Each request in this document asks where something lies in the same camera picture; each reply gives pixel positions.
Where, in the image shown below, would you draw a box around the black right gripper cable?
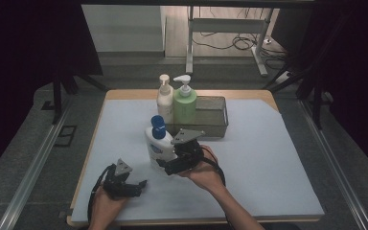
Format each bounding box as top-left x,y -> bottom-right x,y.
200,147 -> 234,230

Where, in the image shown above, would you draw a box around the black floor cables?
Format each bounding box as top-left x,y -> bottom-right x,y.
191,6 -> 288,70

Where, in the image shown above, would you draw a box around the black stand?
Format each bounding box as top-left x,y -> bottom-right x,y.
262,6 -> 327,130
52,63 -> 109,126

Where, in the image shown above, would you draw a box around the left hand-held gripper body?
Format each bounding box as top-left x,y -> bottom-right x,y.
103,158 -> 138,200

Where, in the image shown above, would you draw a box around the light blue mat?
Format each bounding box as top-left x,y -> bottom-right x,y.
70,98 -> 325,223

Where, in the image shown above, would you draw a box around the green bottle with white pump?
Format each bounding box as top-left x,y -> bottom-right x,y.
172,74 -> 198,126

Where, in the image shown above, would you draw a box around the white panel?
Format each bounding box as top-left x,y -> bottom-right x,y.
80,4 -> 166,54

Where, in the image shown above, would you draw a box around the aluminium rail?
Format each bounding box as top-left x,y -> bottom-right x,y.
0,95 -> 75,230
298,99 -> 368,230

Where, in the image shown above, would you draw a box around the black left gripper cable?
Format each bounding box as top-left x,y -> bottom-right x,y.
86,163 -> 116,224

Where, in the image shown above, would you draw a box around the grey metal mesh basket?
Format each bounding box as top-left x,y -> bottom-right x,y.
166,95 -> 229,139

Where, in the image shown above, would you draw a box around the white bottle with blue pump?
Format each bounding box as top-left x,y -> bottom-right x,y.
145,114 -> 178,175

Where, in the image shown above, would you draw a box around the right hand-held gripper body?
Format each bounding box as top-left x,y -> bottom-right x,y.
171,128 -> 205,171

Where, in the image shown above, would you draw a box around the white power strip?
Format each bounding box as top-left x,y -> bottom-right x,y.
276,70 -> 293,84

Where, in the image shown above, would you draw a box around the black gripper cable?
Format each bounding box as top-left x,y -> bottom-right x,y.
86,163 -> 116,224
200,147 -> 234,230

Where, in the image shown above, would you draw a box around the cream white pump bottle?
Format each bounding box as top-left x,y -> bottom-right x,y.
155,74 -> 175,125

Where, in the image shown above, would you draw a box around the person's left hand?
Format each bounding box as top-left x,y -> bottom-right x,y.
89,187 -> 129,229

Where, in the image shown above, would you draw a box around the white metal desk frame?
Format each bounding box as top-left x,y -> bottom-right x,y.
185,6 -> 269,78

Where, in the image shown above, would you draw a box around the person's right hand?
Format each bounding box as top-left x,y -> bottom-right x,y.
178,146 -> 226,193

